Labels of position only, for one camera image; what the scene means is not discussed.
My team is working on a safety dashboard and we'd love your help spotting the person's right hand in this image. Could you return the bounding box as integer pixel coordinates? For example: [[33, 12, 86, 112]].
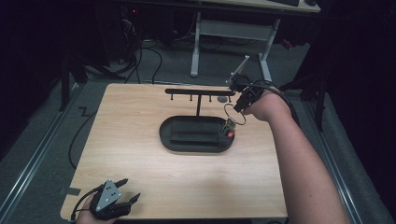
[[242, 89, 293, 123]]

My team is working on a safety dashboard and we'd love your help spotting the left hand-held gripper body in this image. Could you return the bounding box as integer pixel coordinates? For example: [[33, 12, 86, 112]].
[[89, 178, 133, 222]]

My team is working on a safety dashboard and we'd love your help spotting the person's left hand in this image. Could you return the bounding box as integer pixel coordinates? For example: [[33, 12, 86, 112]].
[[74, 194, 118, 224]]

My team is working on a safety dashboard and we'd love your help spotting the bundle of black cables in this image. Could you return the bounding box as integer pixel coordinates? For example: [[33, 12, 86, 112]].
[[120, 18, 163, 85]]

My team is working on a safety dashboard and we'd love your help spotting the left hand-held gripper cable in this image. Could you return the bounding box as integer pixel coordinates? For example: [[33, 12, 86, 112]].
[[69, 183, 106, 222]]

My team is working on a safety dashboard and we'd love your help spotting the right hand-held gripper cable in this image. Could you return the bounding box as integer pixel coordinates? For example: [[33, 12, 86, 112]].
[[244, 79, 302, 128]]

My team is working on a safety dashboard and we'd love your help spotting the black key stand with tray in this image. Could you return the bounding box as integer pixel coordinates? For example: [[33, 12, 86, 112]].
[[158, 88, 237, 154]]

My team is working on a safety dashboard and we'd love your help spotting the white-legged desk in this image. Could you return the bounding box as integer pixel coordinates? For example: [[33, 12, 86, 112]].
[[189, 0, 322, 85]]

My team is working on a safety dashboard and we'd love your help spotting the black floor cable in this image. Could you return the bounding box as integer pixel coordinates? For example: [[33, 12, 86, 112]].
[[67, 108, 98, 171]]

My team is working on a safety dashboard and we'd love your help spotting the metal floor rail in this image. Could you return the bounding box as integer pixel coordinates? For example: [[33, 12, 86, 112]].
[[0, 82, 85, 220], [303, 99, 363, 224]]

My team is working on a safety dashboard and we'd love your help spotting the black metal stand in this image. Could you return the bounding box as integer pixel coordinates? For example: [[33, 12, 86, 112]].
[[270, 69, 329, 132], [58, 54, 90, 113]]

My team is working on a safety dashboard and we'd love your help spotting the hand-held gripper cable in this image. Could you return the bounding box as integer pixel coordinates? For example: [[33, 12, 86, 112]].
[[244, 79, 302, 128], [69, 183, 106, 222]]

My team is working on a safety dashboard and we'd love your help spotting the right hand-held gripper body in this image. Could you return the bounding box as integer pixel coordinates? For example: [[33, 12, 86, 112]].
[[225, 54, 266, 108]]

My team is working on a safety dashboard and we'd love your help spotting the black keyboard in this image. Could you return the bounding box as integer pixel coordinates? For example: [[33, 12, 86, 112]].
[[269, 0, 301, 7]]

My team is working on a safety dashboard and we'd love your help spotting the key ring with coloured tags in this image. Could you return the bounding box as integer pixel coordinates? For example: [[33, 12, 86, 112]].
[[220, 103, 248, 139]]

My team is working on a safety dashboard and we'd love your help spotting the grey tape strip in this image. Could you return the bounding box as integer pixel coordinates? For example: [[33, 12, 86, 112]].
[[64, 187, 82, 197]]

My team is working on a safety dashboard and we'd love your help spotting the black computer tower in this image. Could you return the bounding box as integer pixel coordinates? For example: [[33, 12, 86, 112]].
[[118, 4, 143, 65]]

